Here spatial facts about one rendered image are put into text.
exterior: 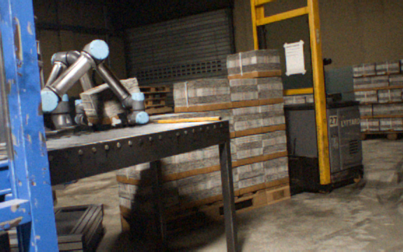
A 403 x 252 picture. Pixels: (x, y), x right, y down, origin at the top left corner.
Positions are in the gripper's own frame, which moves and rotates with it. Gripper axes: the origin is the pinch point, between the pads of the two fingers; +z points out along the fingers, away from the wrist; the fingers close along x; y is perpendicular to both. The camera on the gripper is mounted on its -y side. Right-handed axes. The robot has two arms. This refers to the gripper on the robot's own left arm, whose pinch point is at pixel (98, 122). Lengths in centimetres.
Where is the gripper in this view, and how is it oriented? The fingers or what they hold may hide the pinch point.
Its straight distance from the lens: 335.1
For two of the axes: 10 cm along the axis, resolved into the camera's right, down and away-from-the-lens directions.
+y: -3.4, -9.0, -2.6
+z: 6.0, 0.1, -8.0
